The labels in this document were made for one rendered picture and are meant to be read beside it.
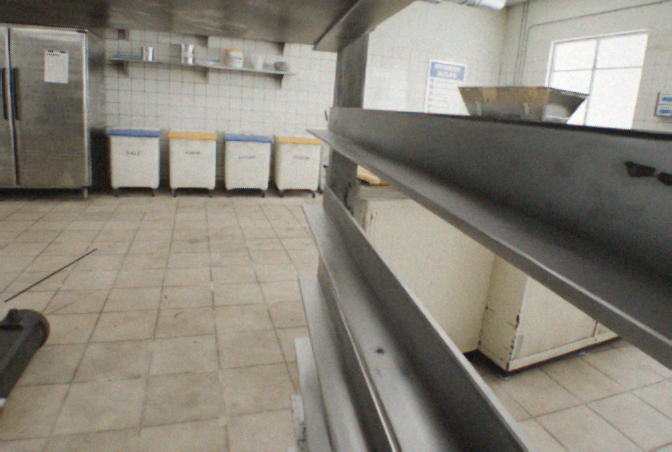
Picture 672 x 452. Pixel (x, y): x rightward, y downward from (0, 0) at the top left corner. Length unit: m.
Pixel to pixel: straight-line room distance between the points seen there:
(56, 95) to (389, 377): 4.80
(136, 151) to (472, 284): 4.02
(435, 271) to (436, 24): 5.26
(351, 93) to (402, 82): 5.87
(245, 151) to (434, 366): 4.88
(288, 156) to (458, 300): 3.59
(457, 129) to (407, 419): 0.12
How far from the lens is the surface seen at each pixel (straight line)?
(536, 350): 2.18
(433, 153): 0.19
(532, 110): 1.94
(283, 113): 5.73
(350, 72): 0.46
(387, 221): 1.56
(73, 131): 4.89
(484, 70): 7.11
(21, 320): 2.14
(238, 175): 5.08
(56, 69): 4.91
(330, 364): 0.36
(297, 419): 0.58
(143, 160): 5.06
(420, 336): 0.20
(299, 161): 5.16
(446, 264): 1.80
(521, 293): 1.92
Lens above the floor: 1.15
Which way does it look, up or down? 13 degrees down
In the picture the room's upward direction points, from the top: 5 degrees clockwise
